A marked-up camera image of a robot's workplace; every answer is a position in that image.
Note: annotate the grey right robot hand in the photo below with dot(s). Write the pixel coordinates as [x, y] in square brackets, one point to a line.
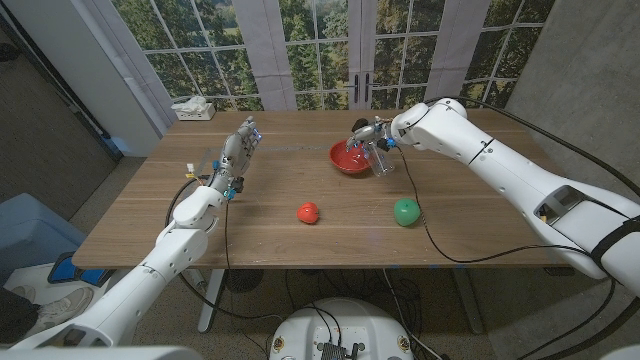
[367, 132]

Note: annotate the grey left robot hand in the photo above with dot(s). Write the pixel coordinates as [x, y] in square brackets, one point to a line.
[235, 152]

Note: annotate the clear spray bottle black head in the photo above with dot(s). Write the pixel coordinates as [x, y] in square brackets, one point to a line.
[381, 162]

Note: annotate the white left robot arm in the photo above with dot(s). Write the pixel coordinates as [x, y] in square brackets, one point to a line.
[160, 260]

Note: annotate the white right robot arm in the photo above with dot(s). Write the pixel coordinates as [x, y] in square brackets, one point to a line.
[510, 170]

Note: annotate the red bowl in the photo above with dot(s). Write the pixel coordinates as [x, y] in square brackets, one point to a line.
[347, 162]

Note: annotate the white tissue box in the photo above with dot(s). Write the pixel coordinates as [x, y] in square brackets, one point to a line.
[196, 112]

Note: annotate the green apple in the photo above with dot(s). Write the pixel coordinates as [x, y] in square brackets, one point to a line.
[406, 212]

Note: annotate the red tomato toy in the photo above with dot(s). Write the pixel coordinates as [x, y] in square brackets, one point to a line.
[308, 213]

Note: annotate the printed window backdrop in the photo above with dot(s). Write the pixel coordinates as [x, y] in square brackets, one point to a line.
[310, 50]

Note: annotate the black floor fan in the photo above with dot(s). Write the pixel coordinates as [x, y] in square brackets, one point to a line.
[243, 280]

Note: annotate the white table leg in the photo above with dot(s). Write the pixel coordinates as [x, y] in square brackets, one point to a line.
[210, 305]

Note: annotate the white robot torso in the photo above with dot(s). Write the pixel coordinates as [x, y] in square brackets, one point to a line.
[345, 325]

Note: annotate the grey table leg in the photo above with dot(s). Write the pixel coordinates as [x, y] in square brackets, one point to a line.
[467, 305]

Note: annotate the blue and black pad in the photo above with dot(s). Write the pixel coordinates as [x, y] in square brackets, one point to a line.
[67, 270]

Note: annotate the blue storage bin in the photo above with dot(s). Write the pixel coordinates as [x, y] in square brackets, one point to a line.
[30, 235]

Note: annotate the grey sneaker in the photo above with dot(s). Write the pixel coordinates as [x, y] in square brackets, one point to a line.
[60, 310]
[21, 293]

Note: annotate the person's black trouser leg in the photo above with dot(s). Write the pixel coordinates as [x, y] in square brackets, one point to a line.
[15, 315]

